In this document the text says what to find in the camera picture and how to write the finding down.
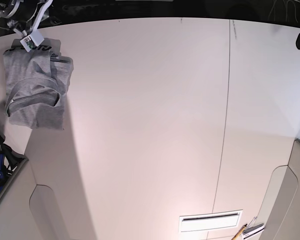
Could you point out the blue black equipment pile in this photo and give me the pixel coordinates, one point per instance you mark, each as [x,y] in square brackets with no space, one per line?
[9,162]

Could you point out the white cable slot cover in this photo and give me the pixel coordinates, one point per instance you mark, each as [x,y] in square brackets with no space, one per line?
[210,222]

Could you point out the yellow pencil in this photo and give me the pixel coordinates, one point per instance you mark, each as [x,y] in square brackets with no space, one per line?
[239,232]

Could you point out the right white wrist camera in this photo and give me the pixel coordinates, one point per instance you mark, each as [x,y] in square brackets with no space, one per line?
[32,40]

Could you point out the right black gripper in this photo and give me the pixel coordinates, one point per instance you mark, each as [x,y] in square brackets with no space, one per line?
[23,16]

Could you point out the grey T-shirt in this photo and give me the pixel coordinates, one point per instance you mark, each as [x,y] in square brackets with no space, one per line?
[37,83]

